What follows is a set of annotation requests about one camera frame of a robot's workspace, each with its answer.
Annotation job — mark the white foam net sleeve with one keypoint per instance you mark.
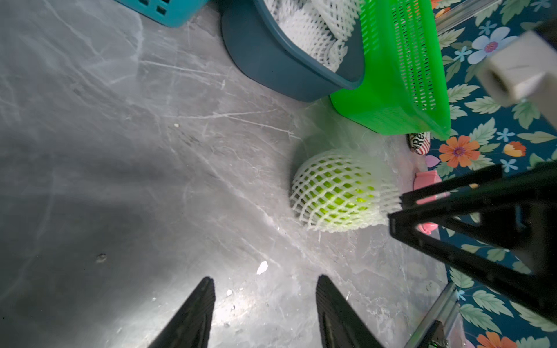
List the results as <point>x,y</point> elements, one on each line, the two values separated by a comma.
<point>389,201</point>

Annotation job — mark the bright green plastic basket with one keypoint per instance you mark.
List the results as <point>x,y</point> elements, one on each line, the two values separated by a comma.
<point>404,88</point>

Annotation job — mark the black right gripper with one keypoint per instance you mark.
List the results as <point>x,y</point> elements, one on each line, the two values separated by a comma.
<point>530,235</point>

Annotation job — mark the pile of white foam nets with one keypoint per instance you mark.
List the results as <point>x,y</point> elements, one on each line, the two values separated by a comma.
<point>321,28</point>

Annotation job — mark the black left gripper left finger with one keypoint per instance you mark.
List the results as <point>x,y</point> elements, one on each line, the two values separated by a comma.
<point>190,326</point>

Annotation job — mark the grey bin of nets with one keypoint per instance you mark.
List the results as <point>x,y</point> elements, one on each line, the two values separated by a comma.
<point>260,49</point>

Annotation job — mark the teal plastic basket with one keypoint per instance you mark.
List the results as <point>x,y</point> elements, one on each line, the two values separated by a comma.
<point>170,13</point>

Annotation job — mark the green custard apple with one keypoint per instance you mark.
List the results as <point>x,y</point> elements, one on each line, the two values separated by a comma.
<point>335,193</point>

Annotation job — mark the striped drink can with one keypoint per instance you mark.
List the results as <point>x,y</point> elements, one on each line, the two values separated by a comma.
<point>419,143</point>

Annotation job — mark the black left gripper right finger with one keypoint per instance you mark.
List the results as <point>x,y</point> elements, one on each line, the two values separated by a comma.
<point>339,324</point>

